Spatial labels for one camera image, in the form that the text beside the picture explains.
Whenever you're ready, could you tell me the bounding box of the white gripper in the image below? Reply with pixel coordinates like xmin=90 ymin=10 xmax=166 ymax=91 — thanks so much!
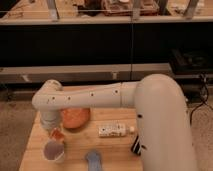
xmin=40 ymin=111 xmax=65 ymax=142

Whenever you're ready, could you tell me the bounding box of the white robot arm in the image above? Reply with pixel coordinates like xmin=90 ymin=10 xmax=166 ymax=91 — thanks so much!
xmin=32 ymin=74 xmax=198 ymax=171

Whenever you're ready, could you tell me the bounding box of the orange ceramic bowl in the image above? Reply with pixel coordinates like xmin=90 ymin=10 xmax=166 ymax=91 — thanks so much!
xmin=61 ymin=108 xmax=90 ymax=129

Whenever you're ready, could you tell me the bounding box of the blue cloth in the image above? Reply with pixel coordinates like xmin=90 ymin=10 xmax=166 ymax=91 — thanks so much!
xmin=85 ymin=150 xmax=103 ymax=171

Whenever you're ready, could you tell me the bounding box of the clear plastic bottle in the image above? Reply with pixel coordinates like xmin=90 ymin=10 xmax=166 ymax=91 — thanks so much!
xmin=98 ymin=123 xmax=135 ymax=138

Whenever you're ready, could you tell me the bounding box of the black white striped block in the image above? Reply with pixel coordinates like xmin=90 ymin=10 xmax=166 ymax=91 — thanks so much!
xmin=131 ymin=136 xmax=141 ymax=156

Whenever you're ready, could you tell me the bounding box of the black device on shelf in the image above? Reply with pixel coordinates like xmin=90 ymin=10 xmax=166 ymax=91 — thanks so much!
xmin=169 ymin=49 xmax=213 ymax=75

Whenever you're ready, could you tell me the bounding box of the black cable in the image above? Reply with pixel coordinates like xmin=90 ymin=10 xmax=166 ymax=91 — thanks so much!
xmin=188 ymin=73 xmax=211 ymax=121

